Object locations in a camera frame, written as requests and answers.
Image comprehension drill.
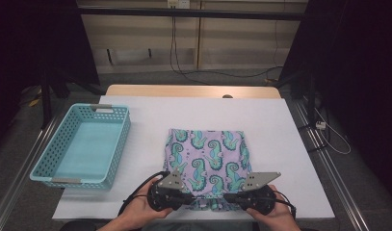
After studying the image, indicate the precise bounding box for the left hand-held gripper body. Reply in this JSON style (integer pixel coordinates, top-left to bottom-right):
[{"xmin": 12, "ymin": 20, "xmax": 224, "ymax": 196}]
[{"xmin": 147, "ymin": 169, "xmax": 186, "ymax": 213}]

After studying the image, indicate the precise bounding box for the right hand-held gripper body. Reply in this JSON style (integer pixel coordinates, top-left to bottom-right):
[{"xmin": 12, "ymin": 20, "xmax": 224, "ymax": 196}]
[{"xmin": 237, "ymin": 171, "xmax": 282, "ymax": 216}]

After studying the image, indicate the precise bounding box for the purple seahorse print swimsuit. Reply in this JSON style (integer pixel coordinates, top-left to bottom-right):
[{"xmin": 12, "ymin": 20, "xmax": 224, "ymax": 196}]
[{"xmin": 163, "ymin": 128, "xmax": 253, "ymax": 212}]

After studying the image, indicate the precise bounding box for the turquoise plastic basket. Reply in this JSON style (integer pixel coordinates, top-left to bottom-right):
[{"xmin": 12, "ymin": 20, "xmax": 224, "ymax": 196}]
[{"xmin": 29, "ymin": 103, "xmax": 132, "ymax": 191}]

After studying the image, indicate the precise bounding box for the person's right hand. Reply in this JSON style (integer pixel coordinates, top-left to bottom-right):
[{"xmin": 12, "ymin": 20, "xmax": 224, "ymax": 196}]
[{"xmin": 246, "ymin": 184, "xmax": 302, "ymax": 231}]

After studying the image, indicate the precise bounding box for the person's left hand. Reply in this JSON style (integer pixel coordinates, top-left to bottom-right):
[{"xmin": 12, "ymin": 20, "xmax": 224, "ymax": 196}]
[{"xmin": 118, "ymin": 177, "xmax": 173, "ymax": 231}]

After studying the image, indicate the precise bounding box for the white foam mat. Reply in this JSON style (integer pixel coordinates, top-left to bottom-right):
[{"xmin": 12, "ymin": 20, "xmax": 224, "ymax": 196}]
[{"xmin": 52, "ymin": 95, "xmax": 336, "ymax": 222}]

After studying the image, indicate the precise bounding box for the black metal stand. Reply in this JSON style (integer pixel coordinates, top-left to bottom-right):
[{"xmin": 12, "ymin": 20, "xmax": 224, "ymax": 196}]
[{"xmin": 274, "ymin": 68, "xmax": 318, "ymax": 124}]

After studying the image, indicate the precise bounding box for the black tripod stand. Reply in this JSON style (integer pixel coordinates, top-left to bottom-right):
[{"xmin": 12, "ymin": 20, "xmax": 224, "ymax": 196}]
[{"xmin": 39, "ymin": 66, "xmax": 105, "ymax": 130}]

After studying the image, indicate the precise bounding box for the black curtain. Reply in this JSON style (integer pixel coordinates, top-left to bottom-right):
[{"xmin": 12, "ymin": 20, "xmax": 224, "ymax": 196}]
[
  {"xmin": 0, "ymin": 0, "xmax": 101, "ymax": 152},
  {"xmin": 277, "ymin": 0, "xmax": 392, "ymax": 206}
]

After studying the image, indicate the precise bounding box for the black horizontal bar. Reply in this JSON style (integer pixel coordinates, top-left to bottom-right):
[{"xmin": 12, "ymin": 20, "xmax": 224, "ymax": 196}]
[{"xmin": 77, "ymin": 7, "xmax": 310, "ymax": 22}]

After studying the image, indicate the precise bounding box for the left hand-held gripper cable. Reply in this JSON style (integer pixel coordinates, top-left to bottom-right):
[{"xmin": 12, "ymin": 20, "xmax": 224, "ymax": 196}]
[{"xmin": 118, "ymin": 171, "xmax": 171, "ymax": 217}]

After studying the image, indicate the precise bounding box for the hand-held gripper cable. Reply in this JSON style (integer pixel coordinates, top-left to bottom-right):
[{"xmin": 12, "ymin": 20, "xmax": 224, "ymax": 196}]
[
  {"xmin": 274, "ymin": 190, "xmax": 298, "ymax": 219},
  {"xmin": 118, "ymin": 171, "xmax": 171, "ymax": 217}
]

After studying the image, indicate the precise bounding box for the right hand-held gripper cable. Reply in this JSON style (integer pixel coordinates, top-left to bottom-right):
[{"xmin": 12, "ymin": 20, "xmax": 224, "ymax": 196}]
[{"xmin": 274, "ymin": 190, "xmax": 298, "ymax": 219}]

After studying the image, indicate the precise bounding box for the metal floor rail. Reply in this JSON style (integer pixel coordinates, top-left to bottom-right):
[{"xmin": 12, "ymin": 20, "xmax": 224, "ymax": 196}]
[
  {"xmin": 288, "ymin": 97, "xmax": 373, "ymax": 231},
  {"xmin": 0, "ymin": 107, "xmax": 67, "ymax": 231}
]

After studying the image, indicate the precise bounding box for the thin white cable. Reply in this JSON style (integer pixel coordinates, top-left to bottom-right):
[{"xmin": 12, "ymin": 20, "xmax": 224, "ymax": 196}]
[{"xmin": 313, "ymin": 106, "xmax": 353, "ymax": 156}]

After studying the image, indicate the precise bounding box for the black hanging cable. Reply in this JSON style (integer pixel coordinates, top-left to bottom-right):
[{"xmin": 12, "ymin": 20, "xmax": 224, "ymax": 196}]
[{"xmin": 169, "ymin": 14, "xmax": 285, "ymax": 87}]

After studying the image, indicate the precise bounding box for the white wall socket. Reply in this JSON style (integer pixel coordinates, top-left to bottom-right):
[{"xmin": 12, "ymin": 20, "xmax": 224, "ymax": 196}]
[{"xmin": 167, "ymin": 0, "xmax": 192, "ymax": 10}]

